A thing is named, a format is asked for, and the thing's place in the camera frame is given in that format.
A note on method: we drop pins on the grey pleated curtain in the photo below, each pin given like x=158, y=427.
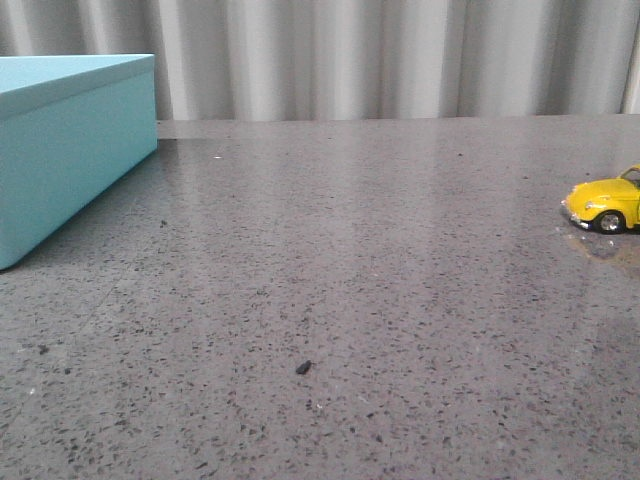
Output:
x=339, y=60

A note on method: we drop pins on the yellow toy beetle car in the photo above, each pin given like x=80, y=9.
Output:
x=607, y=206

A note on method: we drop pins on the light blue storage box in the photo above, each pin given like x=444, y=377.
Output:
x=71, y=125

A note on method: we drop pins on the small black debris piece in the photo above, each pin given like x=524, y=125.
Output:
x=303, y=368

